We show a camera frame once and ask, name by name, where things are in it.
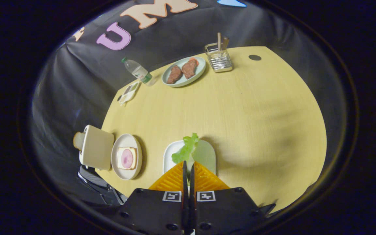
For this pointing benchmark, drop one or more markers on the black chair with chrome frame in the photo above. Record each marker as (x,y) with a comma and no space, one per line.
(93,178)

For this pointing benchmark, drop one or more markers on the brown meat piece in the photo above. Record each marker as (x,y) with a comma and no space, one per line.
(174,74)
(189,68)

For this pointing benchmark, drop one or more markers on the white toaster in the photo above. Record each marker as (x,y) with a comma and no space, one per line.
(98,147)

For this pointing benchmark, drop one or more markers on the pink ham slice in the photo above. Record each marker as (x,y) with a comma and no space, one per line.
(127,159)

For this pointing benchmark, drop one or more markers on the round white plate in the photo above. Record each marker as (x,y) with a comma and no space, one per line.
(126,139)

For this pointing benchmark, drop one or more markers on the bread slice under ham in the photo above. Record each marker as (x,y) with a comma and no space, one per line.
(135,153)

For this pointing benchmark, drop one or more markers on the clear utensil holder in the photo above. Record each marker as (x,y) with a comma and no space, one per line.
(220,62)

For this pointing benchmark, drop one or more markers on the black table grommet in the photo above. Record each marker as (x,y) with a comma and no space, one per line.
(255,57)

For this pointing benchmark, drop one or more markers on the clear plastic water bottle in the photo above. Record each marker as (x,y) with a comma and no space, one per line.
(137,70)

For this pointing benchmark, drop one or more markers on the green lettuce leaf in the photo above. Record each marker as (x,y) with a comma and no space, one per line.
(184,151)

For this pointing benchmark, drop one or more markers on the pale green plate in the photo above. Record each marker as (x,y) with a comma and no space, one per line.
(168,80)

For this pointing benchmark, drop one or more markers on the white rectangular plate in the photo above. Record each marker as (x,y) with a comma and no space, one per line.
(206,156)

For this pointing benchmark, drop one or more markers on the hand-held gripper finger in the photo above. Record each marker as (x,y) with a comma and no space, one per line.
(192,186)
(185,182)

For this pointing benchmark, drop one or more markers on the white divided bean tray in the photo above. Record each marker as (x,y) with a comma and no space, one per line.
(130,93)

